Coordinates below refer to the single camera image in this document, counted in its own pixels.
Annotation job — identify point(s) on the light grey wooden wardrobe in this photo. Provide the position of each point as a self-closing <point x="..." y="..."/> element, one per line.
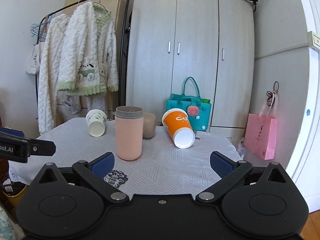
<point x="193" y="47"/>

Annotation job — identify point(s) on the white door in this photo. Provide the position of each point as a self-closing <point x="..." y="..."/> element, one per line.
<point x="302" y="165"/>

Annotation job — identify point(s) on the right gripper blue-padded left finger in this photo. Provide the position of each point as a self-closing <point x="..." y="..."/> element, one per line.
<point x="92" y="174"/>

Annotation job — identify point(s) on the pink paper gift bag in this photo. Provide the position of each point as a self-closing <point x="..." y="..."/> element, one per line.
<point x="261" y="132"/>

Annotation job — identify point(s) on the teal felt tote bag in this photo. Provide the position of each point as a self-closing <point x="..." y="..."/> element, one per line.
<point x="197" y="108"/>

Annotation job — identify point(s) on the black clothes rack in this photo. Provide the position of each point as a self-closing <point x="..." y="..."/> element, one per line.
<point x="87" y="30"/>

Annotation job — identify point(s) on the beige tan cup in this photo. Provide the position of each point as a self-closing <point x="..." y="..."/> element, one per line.
<point x="149" y="126"/>

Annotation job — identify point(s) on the white fleece jacket green trim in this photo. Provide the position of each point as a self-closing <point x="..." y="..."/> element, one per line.
<point x="88" y="63"/>

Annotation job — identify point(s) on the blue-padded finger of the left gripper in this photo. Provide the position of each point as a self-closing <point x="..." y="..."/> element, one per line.
<point x="12" y="132"/>
<point x="41" y="147"/>

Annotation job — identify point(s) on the white canvas tote bag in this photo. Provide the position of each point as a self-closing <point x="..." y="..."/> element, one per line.
<point x="33" y="66"/>

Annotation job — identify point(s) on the orange paper cup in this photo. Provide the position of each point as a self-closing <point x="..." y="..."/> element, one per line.
<point x="179" y="128"/>

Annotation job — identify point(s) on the white patterned tablecloth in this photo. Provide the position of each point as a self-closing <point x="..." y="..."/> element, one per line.
<point x="159" y="168"/>

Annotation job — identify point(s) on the white paper cup green leaves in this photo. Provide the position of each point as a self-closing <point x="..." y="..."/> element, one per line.
<point x="96" y="122"/>

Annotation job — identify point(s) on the pink tumbler with grey lid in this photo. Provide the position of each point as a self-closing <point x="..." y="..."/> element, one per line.
<point x="128" y="123"/>

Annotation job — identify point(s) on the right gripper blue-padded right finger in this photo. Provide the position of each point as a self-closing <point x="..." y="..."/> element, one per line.
<point x="230" y="172"/>

